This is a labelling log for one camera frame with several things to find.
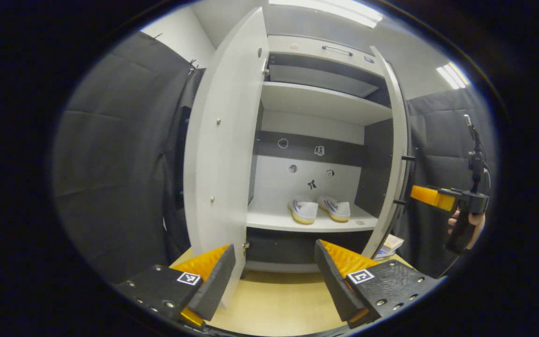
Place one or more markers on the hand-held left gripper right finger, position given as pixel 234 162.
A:
pixel 332 281

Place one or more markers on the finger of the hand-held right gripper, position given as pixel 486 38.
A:
pixel 431 196

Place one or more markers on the white striped shoe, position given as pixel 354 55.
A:
pixel 335 208
pixel 303 210

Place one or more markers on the white shoe cabinet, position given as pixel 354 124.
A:
pixel 316 100

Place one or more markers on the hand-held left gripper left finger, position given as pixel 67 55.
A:
pixel 218 281

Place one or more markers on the white cabinet door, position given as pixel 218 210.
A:
pixel 396 140
pixel 227 154

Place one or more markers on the ceiling light panel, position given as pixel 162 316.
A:
pixel 453 75
pixel 330 11

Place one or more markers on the white paper booklet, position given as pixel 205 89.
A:
pixel 391 243

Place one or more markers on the black backdrop cloth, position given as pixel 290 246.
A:
pixel 115 178

